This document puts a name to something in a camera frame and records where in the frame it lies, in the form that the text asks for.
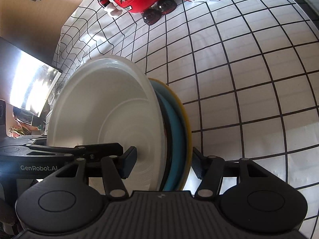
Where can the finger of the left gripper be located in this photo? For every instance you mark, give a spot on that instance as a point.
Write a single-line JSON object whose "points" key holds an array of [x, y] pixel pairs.
{"points": [[98, 151]]}

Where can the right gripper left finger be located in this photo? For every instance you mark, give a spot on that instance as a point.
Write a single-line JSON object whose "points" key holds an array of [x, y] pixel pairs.
{"points": [[115, 169]]}

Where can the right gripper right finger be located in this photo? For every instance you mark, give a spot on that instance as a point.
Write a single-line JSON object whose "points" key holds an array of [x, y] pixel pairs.
{"points": [[210, 171]]}

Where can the blue ceramic bowl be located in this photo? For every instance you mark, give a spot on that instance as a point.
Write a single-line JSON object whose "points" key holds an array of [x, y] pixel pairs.
{"points": [[161, 161]]}

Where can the white plastic bowl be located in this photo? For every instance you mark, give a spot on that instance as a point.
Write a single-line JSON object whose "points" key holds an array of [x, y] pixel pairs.
{"points": [[108, 100]]}

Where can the black monitor screen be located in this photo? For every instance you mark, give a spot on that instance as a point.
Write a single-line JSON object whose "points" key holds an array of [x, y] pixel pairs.
{"points": [[26, 82]]}

